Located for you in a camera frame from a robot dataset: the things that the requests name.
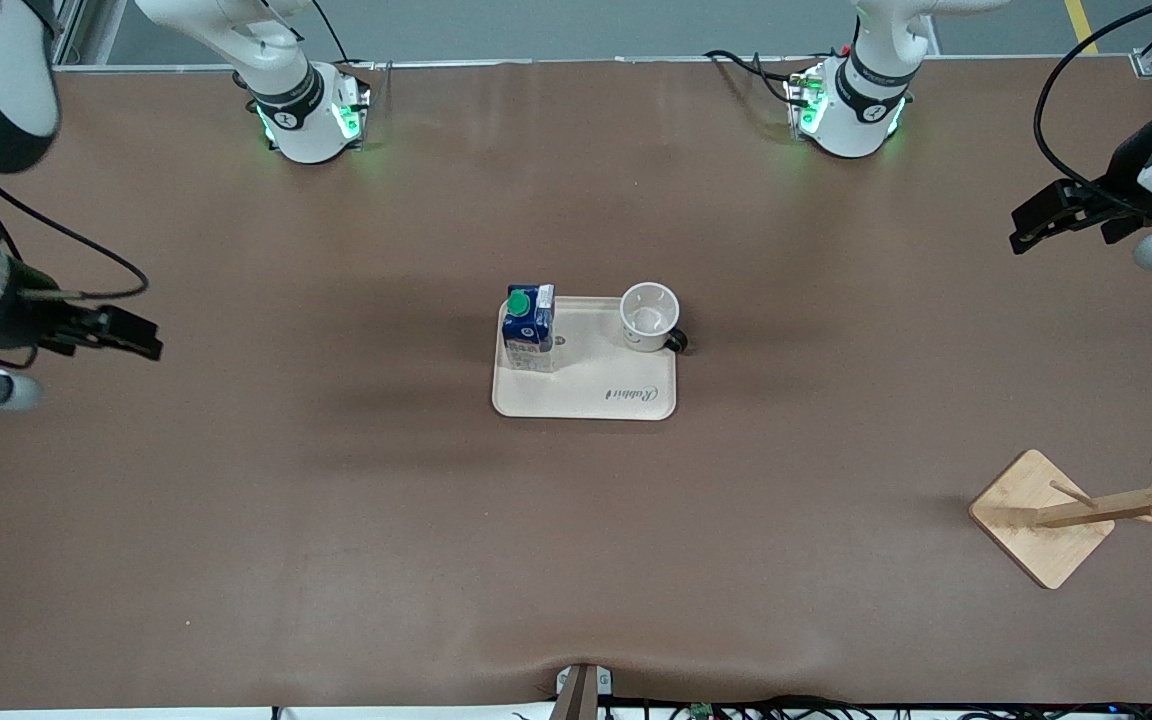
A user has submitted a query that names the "blue white milk carton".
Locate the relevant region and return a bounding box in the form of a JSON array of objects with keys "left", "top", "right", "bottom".
[{"left": 502, "top": 284, "right": 557, "bottom": 374}]

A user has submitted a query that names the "white smiley cup black handle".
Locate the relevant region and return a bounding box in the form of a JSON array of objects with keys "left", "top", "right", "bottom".
[{"left": 620, "top": 283, "right": 689, "bottom": 354}]

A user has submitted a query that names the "beige plastic tray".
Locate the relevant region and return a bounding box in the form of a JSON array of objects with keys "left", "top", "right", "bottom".
[{"left": 492, "top": 296, "right": 678, "bottom": 421}]

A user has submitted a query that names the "yellow floor tape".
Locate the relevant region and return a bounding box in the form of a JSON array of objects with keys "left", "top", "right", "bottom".
[{"left": 1064, "top": 0, "right": 1102, "bottom": 56}]

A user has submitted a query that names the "wooden mug stand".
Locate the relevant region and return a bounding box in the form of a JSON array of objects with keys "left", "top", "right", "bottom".
[{"left": 968, "top": 447, "right": 1152, "bottom": 590}]

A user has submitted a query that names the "brown table cover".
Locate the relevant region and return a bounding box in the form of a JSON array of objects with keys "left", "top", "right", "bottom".
[{"left": 0, "top": 55, "right": 1152, "bottom": 713}]

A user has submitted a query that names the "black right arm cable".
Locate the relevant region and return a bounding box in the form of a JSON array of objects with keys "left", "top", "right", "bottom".
[{"left": 0, "top": 174, "right": 150, "bottom": 302}]

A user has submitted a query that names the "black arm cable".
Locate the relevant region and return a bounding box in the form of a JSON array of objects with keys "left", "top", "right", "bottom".
[
  {"left": 0, "top": 174, "right": 150, "bottom": 302},
  {"left": 1033, "top": 0, "right": 1152, "bottom": 217}
]

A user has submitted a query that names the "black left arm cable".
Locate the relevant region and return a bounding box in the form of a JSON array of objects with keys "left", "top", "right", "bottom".
[{"left": 1033, "top": 0, "right": 1152, "bottom": 217}]

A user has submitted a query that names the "black left base cable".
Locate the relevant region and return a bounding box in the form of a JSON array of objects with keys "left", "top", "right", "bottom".
[{"left": 703, "top": 49, "right": 799, "bottom": 107}]

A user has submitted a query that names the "black base cable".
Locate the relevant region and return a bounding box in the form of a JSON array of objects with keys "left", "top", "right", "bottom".
[
  {"left": 311, "top": 0, "right": 393, "bottom": 77},
  {"left": 703, "top": 49, "right": 799, "bottom": 107}
]

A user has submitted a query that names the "black right base cable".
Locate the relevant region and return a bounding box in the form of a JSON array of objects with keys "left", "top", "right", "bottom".
[{"left": 311, "top": 0, "right": 393, "bottom": 77}]

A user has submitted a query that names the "metal table edge bracket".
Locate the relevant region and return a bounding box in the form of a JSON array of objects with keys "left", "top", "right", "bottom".
[{"left": 556, "top": 663, "right": 614, "bottom": 720}]

